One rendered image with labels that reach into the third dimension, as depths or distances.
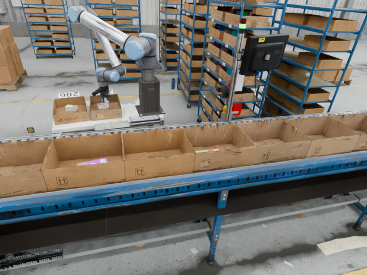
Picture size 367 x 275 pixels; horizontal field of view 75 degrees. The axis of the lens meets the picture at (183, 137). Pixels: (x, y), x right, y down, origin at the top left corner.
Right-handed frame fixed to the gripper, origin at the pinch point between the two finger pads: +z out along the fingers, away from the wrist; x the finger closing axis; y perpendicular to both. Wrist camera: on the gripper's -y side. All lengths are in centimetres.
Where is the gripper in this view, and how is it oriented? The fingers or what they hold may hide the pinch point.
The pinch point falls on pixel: (102, 105)
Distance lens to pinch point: 259.8
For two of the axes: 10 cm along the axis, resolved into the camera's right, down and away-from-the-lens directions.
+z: -0.5, 8.5, 5.2
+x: -4.9, -4.8, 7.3
